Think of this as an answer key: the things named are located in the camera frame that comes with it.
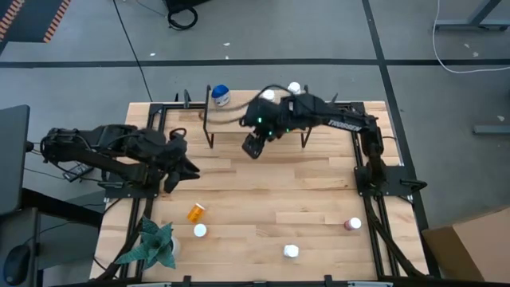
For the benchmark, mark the grey metal floor bar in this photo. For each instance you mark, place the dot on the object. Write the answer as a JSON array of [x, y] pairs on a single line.
[[492, 130]]

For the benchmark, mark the black orange striped floor mat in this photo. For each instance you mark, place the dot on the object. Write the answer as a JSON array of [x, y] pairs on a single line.
[[32, 16]]

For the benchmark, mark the brown cardboard box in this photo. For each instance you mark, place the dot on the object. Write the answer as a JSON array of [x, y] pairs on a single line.
[[478, 247]]

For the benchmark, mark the wooden shelf black metal legs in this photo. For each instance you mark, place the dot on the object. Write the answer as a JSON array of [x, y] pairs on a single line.
[[223, 123]]

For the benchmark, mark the green artificial potted plant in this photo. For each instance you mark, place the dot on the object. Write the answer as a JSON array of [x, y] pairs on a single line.
[[153, 245]]

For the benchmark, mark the white aspirin bottle green label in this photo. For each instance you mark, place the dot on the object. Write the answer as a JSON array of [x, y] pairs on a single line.
[[268, 95]]

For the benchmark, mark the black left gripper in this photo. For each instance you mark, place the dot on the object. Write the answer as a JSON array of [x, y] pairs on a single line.
[[169, 151]]

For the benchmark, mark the clear jar blue cap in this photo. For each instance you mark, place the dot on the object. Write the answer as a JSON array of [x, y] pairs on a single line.
[[220, 93]]

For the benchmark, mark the orange pill vial white cap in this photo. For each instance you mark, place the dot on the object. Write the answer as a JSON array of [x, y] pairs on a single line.
[[195, 214], [200, 230]]

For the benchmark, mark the black computer mouse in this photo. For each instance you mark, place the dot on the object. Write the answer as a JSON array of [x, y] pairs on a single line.
[[16, 265]]

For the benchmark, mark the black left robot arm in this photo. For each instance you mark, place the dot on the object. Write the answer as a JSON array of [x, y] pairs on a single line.
[[99, 143]]

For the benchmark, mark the grey metal desk leg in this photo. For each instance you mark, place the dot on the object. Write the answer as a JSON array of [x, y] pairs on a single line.
[[458, 26]]

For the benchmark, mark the black equipment base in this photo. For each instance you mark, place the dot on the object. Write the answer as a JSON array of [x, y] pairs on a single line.
[[179, 3]]

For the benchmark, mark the white bottle teal-edged label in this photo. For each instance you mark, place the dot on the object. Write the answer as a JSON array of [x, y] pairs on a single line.
[[294, 87]]

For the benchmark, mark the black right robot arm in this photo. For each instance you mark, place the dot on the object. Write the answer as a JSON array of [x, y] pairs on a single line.
[[346, 121]]

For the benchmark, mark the dark grey desk panel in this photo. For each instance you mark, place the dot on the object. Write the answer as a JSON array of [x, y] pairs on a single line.
[[14, 159]]

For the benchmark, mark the black power adapter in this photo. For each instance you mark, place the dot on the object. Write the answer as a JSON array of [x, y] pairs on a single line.
[[73, 174]]

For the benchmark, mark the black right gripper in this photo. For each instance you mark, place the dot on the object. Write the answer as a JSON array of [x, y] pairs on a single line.
[[267, 117]]

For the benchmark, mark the black desk surface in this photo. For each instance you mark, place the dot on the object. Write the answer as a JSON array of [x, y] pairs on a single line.
[[34, 239]]

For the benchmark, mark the red bottle white cap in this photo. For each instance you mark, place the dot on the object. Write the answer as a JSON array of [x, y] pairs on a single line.
[[353, 223]]

